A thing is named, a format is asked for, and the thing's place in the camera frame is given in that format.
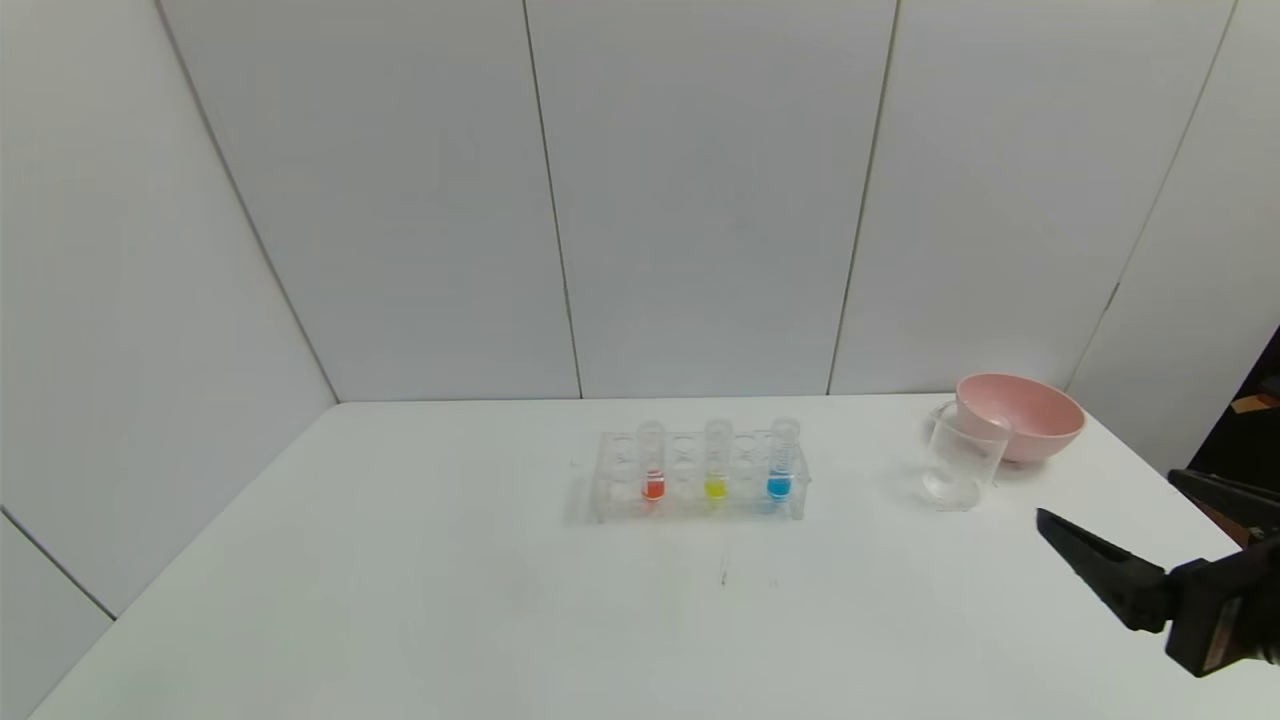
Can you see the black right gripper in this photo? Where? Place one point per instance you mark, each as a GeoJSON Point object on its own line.
{"type": "Point", "coordinates": [1212, 615]}

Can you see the clear plastic beaker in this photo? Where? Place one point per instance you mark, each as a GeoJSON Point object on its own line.
{"type": "Point", "coordinates": [960, 470]}

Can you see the test tube with yellow pigment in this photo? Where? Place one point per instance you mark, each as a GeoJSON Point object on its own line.
{"type": "Point", "coordinates": [716, 489]}

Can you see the brown cardboard box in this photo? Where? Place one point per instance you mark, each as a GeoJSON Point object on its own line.
{"type": "Point", "coordinates": [1222, 518]}

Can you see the test tube with blue pigment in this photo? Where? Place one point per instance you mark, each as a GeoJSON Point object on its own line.
{"type": "Point", "coordinates": [779, 487]}

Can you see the test tube with red pigment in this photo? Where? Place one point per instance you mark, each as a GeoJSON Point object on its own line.
{"type": "Point", "coordinates": [652, 488]}

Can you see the clear acrylic test tube rack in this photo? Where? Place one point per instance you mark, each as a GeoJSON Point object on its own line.
{"type": "Point", "coordinates": [685, 505]}

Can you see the pink bowl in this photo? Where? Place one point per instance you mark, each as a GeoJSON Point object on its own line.
{"type": "Point", "coordinates": [1030, 415]}

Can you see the tan flat object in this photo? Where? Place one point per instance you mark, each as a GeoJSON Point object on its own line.
{"type": "Point", "coordinates": [1254, 404]}

